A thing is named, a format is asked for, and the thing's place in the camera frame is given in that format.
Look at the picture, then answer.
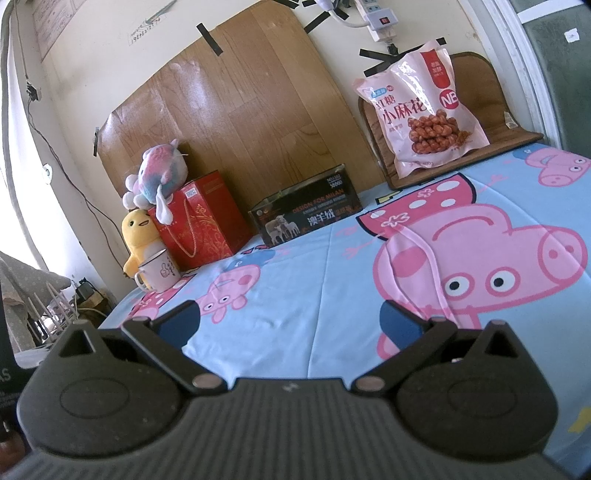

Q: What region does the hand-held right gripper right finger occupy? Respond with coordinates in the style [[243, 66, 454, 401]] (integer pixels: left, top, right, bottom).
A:
[[355, 300, 530, 396]]

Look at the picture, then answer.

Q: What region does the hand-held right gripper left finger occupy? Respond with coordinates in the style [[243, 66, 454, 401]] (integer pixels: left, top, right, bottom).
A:
[[51, 300, 227, 396]]

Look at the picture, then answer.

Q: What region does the white enamel mug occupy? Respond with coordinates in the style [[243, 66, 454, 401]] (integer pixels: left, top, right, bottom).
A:
[[134, 248, 182, 292]]

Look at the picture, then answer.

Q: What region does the yellow plush toy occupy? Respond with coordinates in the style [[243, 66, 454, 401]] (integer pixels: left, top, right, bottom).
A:
[[121, 209, 162, 278]]

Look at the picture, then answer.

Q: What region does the black power adapter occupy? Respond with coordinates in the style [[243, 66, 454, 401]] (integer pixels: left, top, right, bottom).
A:
[[76, 277, 100, 302]]

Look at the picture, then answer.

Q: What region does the printed cartoon pig blanket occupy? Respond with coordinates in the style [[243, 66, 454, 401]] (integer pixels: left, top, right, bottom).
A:
[[99, 143, 591, 480]]

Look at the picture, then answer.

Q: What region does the red gift bag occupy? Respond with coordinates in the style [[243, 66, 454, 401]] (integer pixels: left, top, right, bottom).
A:
[[148, 170, 254, 272]]

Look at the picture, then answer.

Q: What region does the white router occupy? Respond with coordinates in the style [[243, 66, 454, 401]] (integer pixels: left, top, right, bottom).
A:
[[25, 281, 79, 346]]

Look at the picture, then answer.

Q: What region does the black cardboard box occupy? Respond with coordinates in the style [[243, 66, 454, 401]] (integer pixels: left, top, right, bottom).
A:
[[248, 164, 362, 247]]

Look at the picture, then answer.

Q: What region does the pastel plush toy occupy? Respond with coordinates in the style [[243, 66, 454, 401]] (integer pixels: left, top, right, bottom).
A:
[[122, 138, 188, 224]]

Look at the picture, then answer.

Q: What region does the grey cloth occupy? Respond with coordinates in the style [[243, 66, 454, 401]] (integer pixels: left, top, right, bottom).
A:
[[0, 251, 72, 356]]

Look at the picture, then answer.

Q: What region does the large pink snack bag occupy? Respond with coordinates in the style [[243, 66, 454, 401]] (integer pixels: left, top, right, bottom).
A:
[[353, 39, 490, 178]]

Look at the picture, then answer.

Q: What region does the wooden board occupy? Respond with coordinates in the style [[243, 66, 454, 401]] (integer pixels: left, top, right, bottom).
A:
[[95, 0, 384, 259]]

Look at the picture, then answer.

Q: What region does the brown seat cushion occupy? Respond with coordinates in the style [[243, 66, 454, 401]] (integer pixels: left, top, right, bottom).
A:
[[358, 51, 544, 191]]

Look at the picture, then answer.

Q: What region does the black tape strip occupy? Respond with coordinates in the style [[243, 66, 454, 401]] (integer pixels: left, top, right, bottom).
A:
[[196, 21, 223, 57]]

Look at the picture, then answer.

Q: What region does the white power strip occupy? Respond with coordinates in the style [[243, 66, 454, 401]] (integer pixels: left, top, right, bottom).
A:
[[355, 0, 400, 43]]

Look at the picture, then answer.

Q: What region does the black wall cable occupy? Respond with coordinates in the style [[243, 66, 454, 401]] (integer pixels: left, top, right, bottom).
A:
[[16, 28, 122, 303]]

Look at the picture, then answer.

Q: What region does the window with white frame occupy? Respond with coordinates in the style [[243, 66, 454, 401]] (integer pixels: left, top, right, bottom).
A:
[[482, 0, 591, 153]]

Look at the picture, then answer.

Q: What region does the white power cord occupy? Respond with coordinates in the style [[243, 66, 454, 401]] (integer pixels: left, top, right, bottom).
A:
[[314, 0, 370, 27]]

